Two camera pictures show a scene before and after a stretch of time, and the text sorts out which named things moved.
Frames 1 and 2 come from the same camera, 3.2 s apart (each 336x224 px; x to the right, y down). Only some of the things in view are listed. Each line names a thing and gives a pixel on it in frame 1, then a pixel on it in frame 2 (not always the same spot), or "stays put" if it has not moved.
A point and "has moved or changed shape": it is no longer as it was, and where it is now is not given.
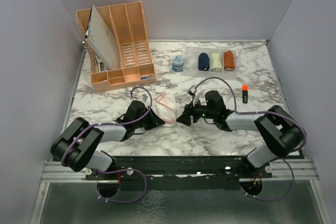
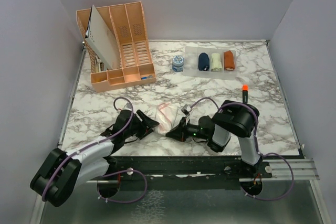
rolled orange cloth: (228, 61) stays put
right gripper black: (189, 109) to (179, 132)
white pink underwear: (164, 107) has moved or changed shape
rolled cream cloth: (216, 64) stays put
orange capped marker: (244, 92) stays put
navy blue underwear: (203, 62) stays put
